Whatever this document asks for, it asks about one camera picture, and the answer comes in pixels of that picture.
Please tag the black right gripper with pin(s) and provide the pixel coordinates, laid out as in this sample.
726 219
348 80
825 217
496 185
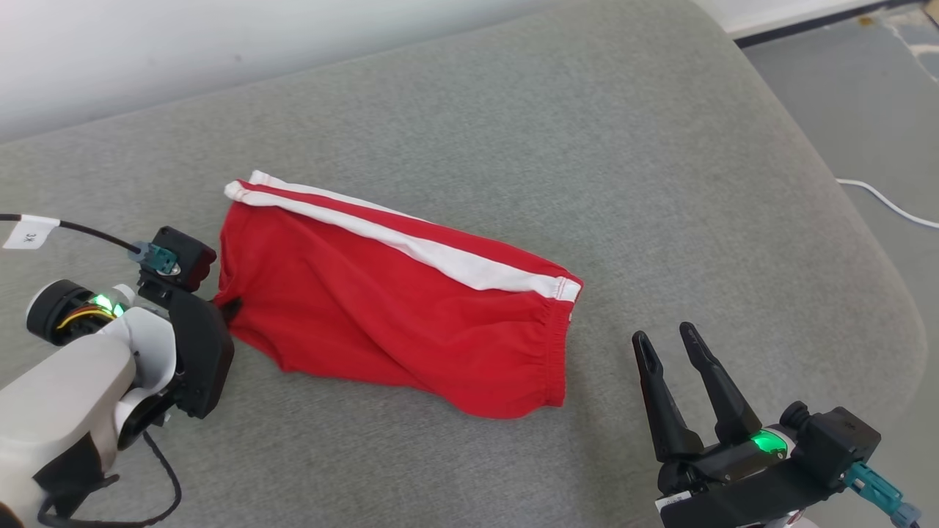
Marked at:
726 484

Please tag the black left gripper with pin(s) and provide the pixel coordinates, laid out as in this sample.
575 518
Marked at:
202 359

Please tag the red shorts with white stripe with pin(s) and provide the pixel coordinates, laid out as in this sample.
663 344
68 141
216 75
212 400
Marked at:
381 315

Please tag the white skirting board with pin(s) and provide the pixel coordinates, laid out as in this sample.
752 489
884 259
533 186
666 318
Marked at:
777 15

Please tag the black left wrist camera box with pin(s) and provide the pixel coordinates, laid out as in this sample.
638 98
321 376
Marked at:
187 257

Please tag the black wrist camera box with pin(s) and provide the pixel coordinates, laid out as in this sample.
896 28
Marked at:
187 257
836 440

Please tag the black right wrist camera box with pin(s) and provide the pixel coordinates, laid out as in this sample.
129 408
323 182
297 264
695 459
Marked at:
836 440

